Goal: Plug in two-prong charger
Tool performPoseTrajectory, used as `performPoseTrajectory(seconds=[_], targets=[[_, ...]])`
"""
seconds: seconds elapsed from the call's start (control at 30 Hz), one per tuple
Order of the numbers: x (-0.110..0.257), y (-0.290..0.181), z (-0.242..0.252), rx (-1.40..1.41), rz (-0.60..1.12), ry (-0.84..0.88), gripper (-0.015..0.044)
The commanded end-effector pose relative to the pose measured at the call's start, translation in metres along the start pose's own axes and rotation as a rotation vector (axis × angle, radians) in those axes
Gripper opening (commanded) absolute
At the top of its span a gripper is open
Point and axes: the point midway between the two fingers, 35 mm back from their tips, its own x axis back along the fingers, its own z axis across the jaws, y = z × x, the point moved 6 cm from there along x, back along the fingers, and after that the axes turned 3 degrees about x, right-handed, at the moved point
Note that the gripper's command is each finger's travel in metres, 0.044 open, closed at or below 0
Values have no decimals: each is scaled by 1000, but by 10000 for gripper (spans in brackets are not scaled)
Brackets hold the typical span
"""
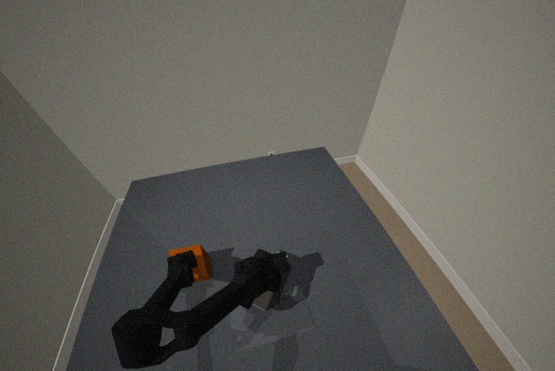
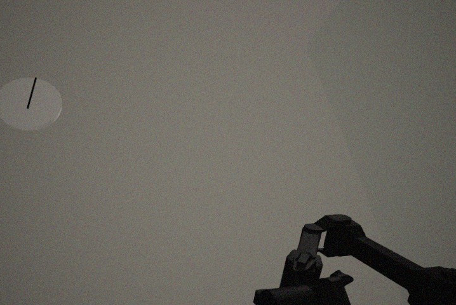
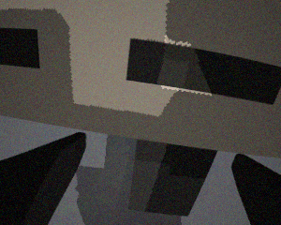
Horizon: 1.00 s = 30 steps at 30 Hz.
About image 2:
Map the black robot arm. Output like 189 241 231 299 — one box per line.
253 214 456 305

